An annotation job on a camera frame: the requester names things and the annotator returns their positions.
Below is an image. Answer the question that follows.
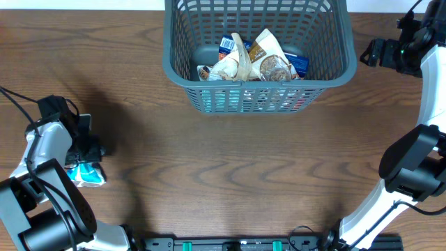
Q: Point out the blue plastic packet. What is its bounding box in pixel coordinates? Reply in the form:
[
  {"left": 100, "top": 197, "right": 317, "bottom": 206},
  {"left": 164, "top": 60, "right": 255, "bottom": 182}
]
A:
[{"left": 66, "top": 162, "right": 106, "bottom": 188}]

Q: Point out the cookie snack bag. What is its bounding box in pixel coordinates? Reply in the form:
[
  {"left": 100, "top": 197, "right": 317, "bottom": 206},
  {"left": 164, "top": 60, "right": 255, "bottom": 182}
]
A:
[{"left": 248, "top": 29, "right": 298, "bottom": 82}]

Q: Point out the blue tissue multipack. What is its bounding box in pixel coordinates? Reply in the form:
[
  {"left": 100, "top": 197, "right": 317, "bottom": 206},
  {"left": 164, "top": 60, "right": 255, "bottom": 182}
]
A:
[{"left": 218, "top": 35, "right": 309, "bottom": 79}]

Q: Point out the cream snack bag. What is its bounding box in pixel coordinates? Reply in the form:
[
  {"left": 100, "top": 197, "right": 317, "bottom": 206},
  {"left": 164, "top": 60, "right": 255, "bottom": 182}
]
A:
[{"left": 197, "top": 33, "right": 252, "bottom": 81}]

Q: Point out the teal plastic packet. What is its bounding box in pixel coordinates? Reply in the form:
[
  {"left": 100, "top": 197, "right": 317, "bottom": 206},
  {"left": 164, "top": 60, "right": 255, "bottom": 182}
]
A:
[{"left": 200, "top": 89, "right": 242, "bottom": 113}]

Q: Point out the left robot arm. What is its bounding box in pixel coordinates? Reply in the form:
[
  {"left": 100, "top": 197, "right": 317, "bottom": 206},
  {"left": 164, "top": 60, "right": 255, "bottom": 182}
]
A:
[{"left": 1, "top": 95, "right": 137, "bottom": 250}]

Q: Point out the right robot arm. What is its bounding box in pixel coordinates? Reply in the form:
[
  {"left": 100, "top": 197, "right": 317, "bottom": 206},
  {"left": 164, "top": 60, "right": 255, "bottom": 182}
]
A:
[{"left": 320, "top": 0, "right": 445, "bottom": 250}]

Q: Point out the grey plastic basket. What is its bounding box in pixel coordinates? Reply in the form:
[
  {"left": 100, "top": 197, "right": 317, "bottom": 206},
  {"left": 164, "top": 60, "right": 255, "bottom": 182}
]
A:
[{"left": 162, "top": 0, "right": 357, "bottom": 114}]

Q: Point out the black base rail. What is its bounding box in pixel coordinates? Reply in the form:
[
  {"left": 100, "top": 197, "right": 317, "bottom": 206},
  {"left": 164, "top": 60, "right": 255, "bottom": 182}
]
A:
[{"left": 139, "top": 235, "right": 405, "bottom": 251}]

